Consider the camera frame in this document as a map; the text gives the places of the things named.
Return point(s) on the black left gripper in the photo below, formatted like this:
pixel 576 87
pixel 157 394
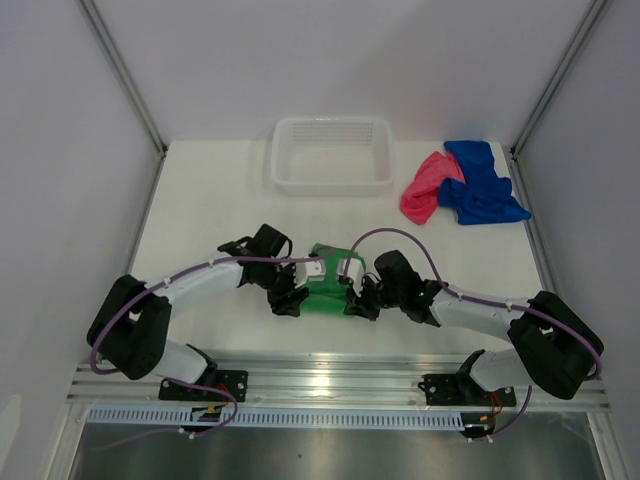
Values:
pixel 288 302

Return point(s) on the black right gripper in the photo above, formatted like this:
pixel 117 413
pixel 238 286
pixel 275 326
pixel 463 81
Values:
pixel 357 303

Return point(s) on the green microfiber towel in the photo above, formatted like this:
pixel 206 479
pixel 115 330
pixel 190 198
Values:
pixel 329 296

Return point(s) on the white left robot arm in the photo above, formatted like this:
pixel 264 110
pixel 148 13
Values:
pixel 130 333

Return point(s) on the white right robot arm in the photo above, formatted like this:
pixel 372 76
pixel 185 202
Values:
pixel 550 346

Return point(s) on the pink microfiber towel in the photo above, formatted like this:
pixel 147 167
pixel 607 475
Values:
pixel 420 199

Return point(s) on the blue microfiber towel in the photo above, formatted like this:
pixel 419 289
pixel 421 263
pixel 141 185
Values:
pixel 482 197

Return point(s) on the white plastic basket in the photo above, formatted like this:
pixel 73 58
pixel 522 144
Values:
pixel 332 156

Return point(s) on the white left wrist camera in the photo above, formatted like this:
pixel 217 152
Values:
pixel 312 270

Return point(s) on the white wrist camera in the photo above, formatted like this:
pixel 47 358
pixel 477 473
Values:
pixel 351 271
pixel 312 270

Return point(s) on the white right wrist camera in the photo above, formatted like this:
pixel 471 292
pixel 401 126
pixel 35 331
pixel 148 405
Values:
pixel 351 271

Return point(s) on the aluminium front rail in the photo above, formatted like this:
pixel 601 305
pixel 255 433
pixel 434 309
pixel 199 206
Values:
pixel 324 381

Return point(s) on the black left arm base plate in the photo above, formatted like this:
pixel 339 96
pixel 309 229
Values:
pixel 233 382

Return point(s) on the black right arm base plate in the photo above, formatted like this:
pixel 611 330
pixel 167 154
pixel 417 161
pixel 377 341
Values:
pixel 459 389

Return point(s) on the white slotted cable duct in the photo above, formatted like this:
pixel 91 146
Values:
pixel 414 420

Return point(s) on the aluminium frame post right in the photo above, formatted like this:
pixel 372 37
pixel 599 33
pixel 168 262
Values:
pixel 570 54

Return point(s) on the aluminium frame post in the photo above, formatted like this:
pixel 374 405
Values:
pixel 570 54
pixel 119 68

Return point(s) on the aluminium frame post left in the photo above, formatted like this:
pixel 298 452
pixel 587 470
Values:
pixel 119 68

